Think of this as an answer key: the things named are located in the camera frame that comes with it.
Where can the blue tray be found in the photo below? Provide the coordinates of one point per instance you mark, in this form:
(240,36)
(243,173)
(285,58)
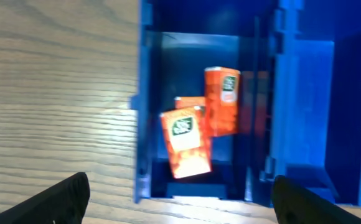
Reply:
(308,109)

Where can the orange candy box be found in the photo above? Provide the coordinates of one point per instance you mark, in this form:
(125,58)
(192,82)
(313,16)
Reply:
(183,149)
(221,115)
(190,102)

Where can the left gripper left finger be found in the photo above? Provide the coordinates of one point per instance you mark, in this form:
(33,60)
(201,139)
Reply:
(59,202)

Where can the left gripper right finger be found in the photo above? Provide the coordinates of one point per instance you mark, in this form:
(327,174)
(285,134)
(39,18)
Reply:
(302,207)

